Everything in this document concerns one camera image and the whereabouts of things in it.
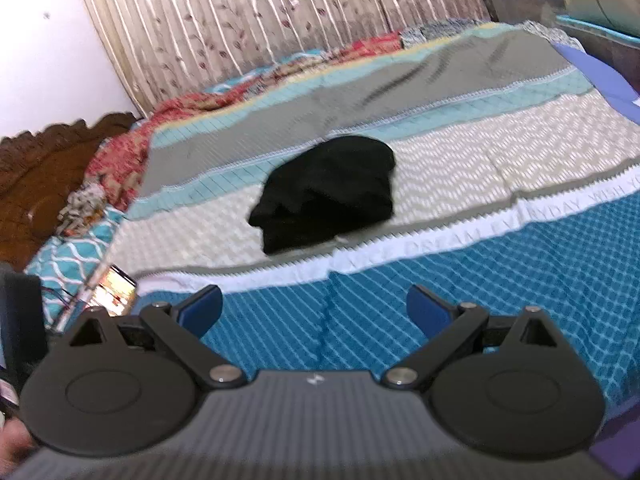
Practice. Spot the striped patterned blanket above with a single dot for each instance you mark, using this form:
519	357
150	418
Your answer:
500	160

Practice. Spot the purple cloth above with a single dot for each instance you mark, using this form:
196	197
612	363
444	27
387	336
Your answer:
605	77

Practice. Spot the black pants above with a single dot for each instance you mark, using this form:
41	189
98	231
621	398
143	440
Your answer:
330	195

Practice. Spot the beige leaf print curtain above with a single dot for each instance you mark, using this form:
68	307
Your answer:
250	20

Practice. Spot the white floral cloth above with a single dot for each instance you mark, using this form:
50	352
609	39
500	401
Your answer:
82	207

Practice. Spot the red floral quilt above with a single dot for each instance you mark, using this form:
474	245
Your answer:
120	160

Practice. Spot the person's left hand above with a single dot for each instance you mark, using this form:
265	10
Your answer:
12	440

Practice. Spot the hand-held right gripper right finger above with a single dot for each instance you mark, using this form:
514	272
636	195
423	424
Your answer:
427	312

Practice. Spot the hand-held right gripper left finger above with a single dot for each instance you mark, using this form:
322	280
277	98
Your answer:
202	310

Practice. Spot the teal patterned bed sheet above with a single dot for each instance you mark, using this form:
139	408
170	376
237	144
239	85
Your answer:
85	255

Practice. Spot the carved wooden headboard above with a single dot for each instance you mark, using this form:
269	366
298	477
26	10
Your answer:
40	170

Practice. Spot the smartphone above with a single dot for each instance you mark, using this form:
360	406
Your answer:
117	291

